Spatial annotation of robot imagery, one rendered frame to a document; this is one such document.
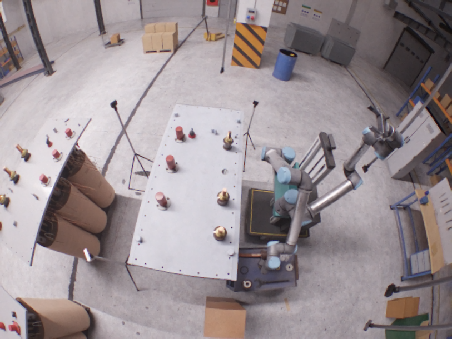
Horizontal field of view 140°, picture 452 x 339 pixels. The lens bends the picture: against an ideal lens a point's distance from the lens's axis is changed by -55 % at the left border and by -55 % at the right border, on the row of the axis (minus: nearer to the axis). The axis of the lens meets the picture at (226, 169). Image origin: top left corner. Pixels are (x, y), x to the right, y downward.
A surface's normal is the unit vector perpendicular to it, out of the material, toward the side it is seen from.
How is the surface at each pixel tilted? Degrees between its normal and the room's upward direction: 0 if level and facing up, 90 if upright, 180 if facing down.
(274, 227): 0
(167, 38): 90
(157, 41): 90
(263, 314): 0
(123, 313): 0
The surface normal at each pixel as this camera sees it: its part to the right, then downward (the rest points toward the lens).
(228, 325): 0.10, -0.53
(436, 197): -0.99, -0.11
